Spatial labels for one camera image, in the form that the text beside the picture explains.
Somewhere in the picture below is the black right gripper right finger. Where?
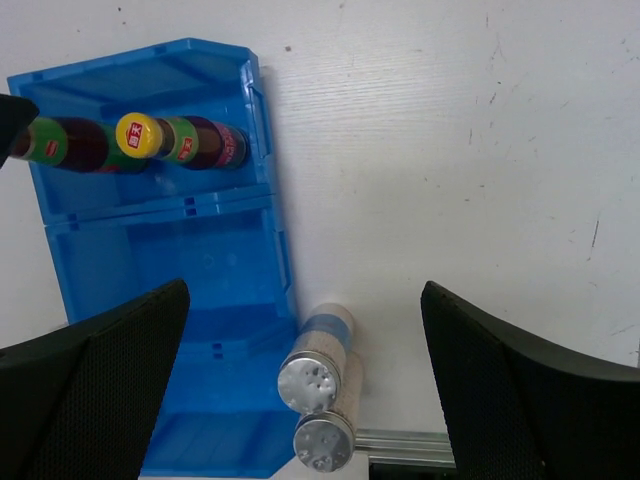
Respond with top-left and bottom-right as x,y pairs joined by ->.
421,281 -> 639,479

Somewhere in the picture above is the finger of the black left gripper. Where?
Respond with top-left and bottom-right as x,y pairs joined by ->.
0,94 -> 39,167

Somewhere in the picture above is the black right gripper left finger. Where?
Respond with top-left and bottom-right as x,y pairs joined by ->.
1,279 -> 190,479

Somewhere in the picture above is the sauce bottle yellow cap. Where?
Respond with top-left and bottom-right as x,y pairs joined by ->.
115,112 -> 249,170
9,116 -> 151,175

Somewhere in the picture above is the silver blue shaker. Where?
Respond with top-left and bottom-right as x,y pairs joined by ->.
277,303 -> 354,415
293,352 -> 364,473

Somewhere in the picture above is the blue near storage bin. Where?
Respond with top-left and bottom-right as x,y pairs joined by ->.
141,319 -> 298,478

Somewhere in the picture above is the blue storage bin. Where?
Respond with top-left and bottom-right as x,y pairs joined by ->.
141,319 -> 298,478
7,38 -> 278,225
45,195 -> 296,359

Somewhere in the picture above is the blue far storage bin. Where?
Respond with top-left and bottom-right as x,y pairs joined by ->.
7,38 -> 278,225

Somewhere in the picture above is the blue middle storage bin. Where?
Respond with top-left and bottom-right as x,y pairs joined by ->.
45,195 -> 296,359

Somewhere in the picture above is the aluminium frame rail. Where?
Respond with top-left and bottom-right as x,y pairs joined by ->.
355,429 -> 456,470

